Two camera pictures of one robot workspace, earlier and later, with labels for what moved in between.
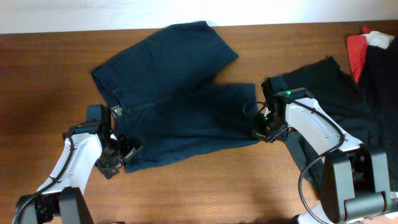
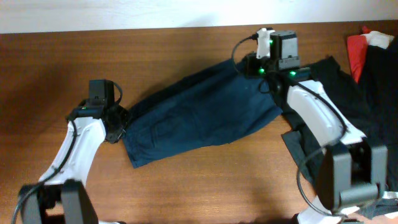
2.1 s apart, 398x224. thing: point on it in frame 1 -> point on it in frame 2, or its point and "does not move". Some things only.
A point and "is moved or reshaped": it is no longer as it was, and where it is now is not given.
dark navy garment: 378,97 does not move
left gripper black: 107,162 -> 125,115
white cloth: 375,38 does not move
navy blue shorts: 164,91 is moved or reshaped
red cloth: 357,46 does not move
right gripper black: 260,132 -> 253,71
